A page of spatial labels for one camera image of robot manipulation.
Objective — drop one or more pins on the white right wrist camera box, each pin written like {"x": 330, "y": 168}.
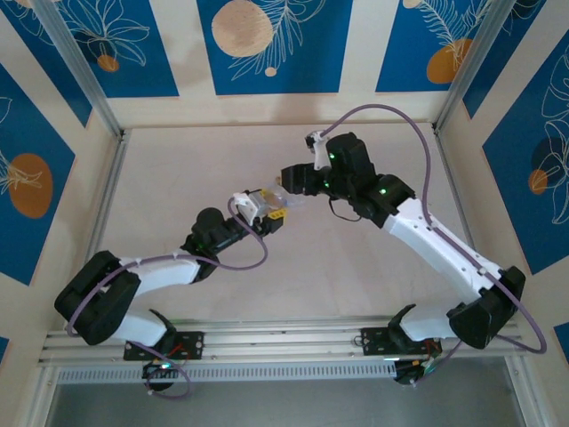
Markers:
{"x": 319, "y": 149}

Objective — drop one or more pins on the aluminium left side rail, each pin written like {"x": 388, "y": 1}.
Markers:
{"x": 109, "y": 195}

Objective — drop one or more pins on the aluminium corner post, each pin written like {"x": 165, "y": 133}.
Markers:
{"x": 471, "y": 62}
{"x": 75, "y": 62}

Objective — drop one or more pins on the aluminium right corner post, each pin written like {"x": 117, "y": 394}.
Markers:
{"x": 471, "y": 62}

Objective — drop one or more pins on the aluminium right side rail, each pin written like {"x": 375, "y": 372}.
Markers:
{"x": 453, "y": 178}

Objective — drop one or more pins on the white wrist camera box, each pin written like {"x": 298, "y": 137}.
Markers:
{"x": 319, "y": 149}
{"x": 249, "y": 207}

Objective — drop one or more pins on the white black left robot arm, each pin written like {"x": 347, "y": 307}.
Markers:
{"x": 164, "y": 272}

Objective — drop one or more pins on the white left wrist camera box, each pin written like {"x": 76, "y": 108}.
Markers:
{"x": 249, "y": 207}

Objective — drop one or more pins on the aluminium left corner post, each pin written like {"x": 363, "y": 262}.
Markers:
{"x": 75, "y": 62}

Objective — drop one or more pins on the aluminium front frame rail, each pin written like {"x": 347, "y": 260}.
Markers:
{"x": 284, "y": 340}

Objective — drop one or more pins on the clear plastic pill container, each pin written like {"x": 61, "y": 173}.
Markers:
{"x": 286, "y": 198}

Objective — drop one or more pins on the blue floral wall panel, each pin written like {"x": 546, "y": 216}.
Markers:
{"x": 129, "y": 49}
{"x": 529, "y": 178}
{"x": 284, "y": 49}
{"x": 26, "y": 178}
{"x": 427, "y": 44}

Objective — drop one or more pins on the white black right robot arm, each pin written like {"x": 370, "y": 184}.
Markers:
{"x": 444, "y": 253}

